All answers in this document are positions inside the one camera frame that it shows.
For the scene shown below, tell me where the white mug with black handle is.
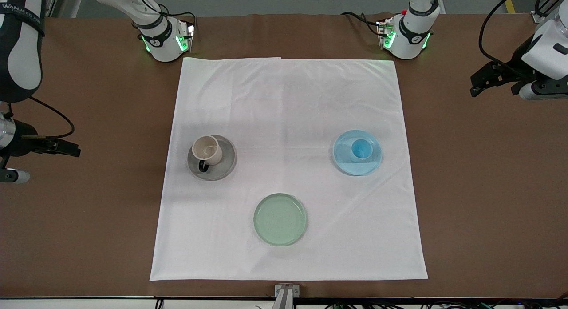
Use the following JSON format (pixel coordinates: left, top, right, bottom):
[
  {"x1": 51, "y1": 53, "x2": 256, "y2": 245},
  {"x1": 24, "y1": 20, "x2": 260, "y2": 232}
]
[{"x1": 192, "y1": 135, "x2": 223, "y2": 173}]

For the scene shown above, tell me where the blue plastic cup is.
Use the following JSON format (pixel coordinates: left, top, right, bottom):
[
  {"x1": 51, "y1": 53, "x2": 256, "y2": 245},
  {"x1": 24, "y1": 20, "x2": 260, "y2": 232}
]
[{"x1": 351, "y1": 139, "x2": 372, "y2": 162}]

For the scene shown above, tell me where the silver base connector plate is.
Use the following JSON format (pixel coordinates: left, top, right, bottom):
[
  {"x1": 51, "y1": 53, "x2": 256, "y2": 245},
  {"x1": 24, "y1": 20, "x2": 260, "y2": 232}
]
[
  {"x1": 177, "y1": 21, "x2": 196, "y2": 53},
  {"x1": 376, "y1": 17, "x2": 396, "y2": 51}
]

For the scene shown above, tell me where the gray plate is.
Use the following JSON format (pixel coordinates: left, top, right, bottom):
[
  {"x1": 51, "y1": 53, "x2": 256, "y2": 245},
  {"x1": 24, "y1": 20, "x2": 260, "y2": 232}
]
[{"x1": 187, "y1": 135, "x2": 237, "y2": 182}]

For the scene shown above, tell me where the blue plate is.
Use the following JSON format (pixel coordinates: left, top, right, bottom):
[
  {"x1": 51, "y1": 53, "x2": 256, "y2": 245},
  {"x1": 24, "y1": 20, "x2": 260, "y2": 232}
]
[{"x1": 333, "y1": 130, "x2": 383, "y2": 177}]

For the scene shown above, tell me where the green plate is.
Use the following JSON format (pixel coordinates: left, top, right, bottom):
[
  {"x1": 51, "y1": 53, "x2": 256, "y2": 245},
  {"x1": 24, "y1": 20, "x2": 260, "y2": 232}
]
[{"x1": 253, "y1": 193, "x2": 308, "y2": 246}]

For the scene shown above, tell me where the white table cloth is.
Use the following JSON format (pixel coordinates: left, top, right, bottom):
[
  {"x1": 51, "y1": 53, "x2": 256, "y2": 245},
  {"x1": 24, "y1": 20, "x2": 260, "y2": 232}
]
[{"x1": 150, "y1": 57, "x2": 429, "y2": 282}]

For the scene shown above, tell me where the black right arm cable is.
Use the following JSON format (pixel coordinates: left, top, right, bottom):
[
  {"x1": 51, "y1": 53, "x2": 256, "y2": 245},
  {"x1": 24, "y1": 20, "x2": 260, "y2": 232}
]
[{"x1": 7, "y1": 96, "x2": 75, "y2": 139}]

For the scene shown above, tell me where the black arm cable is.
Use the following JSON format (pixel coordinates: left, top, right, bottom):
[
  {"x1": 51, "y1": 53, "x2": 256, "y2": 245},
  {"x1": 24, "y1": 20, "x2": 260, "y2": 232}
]
[
  {"x1": 478, "y1": 0, "x2": 563, "y2": 66},
  {"x1": 7, "y1": 96, "x2": 75, "y2": 139}
]

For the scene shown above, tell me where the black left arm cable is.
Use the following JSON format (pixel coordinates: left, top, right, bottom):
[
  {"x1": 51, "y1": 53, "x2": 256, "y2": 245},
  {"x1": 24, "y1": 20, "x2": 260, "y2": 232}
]
[{"x1": 478, "y1": 0, "x2": 563, "y2": 66}]

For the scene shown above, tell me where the black base cable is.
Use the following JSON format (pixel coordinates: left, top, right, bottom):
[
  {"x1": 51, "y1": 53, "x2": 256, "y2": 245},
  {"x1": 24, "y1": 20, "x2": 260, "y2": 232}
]
[
  {"x1": 158, "y1": 3, "x2": 197, "y2": 28},
  {"x1": 341, "y1": 12, "x2": 383, "y2": 36}
]

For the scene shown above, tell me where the black table edge rail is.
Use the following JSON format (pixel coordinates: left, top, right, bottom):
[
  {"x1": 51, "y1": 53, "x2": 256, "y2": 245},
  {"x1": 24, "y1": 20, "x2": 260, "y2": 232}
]
[{"x1": 0, "y1": 295, "x2": 568, "y2": 301}]

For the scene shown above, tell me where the metal table edge bracket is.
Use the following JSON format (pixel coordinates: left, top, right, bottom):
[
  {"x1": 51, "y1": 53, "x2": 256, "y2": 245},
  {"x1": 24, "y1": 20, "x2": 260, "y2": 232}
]
[{"x1": 274, "y1": 283, "x2": 301, "y2": 309}]

